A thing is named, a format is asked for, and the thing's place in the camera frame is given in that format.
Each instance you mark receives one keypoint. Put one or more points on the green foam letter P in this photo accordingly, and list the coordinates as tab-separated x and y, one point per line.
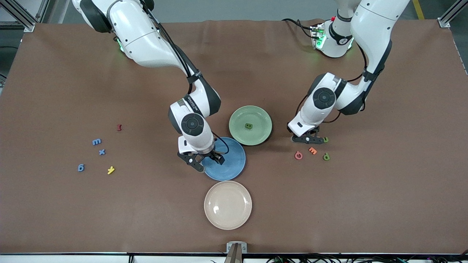
328	157

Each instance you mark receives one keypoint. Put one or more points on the blue foam letter M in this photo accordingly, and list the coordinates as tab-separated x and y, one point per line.
96	140

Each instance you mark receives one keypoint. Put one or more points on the blue foam small g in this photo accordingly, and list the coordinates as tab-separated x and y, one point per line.
79	167

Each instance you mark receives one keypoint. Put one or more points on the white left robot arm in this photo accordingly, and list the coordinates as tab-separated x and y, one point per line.
373	29

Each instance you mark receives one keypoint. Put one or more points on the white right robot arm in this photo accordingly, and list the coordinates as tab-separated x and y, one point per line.
139	40

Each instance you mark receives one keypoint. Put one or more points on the blue plate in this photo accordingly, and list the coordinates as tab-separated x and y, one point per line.
230	168

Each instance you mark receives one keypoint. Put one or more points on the orange foam letter E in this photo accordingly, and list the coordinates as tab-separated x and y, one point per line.
312	150

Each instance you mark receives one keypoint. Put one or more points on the pink foam letter Q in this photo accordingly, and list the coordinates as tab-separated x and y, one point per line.
296	156

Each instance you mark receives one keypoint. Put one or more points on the green plate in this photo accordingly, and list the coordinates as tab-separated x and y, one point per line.
241	120

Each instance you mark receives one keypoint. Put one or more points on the beige plate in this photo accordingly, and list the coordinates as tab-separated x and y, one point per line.
227	205

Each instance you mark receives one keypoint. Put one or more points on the yellow foam letter K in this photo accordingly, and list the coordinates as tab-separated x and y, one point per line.
110	170

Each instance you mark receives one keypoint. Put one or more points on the brown table cover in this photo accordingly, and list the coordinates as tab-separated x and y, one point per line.
109	219

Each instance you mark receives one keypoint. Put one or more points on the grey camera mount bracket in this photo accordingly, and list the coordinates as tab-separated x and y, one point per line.
243	247

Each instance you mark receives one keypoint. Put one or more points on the aluminium frame post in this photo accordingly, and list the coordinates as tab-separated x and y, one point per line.
27	25
444	22

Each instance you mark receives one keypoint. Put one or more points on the white table edge rail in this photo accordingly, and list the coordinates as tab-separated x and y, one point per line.
73	259

